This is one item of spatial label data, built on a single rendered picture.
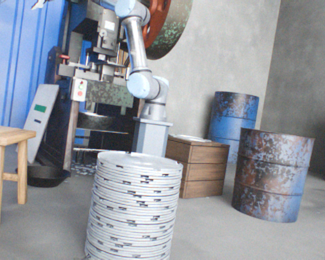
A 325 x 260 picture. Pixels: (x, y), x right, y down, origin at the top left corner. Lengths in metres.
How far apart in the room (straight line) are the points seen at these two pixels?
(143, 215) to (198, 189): 1.09
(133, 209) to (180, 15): 1.68
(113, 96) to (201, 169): 0.80
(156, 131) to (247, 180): 0.59
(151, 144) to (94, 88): 0.71
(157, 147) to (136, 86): 0.34
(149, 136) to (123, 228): 0.76
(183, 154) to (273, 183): 0.54
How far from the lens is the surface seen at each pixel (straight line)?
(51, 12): 3.59
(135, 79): 1.58
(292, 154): 1.83
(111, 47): 2.40
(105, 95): 2.23
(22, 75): 3.46
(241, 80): 5.02
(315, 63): 5.06
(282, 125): 5.16
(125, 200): 0.97
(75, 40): 2.61
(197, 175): 2.00
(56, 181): 1.84
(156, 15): 2.63
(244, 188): 1.88
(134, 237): 1.01
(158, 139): 1.68
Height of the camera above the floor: 0.49
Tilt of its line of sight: 3 degrees down
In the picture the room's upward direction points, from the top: 8 degrees clockwise
